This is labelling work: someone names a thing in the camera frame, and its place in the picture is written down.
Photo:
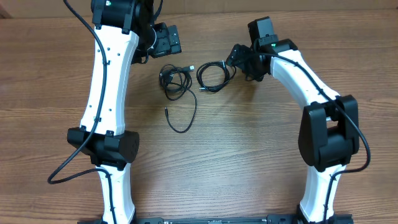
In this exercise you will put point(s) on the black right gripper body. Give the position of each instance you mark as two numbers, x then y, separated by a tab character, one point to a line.
245	60

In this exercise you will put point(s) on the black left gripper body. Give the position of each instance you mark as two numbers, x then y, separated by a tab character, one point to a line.
163	46

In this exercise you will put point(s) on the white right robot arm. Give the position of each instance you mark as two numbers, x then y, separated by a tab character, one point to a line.
328	135

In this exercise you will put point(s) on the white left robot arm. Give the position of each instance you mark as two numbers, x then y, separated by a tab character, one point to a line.
126	32

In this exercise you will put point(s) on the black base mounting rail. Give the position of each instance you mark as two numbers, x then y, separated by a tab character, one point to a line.
214	220

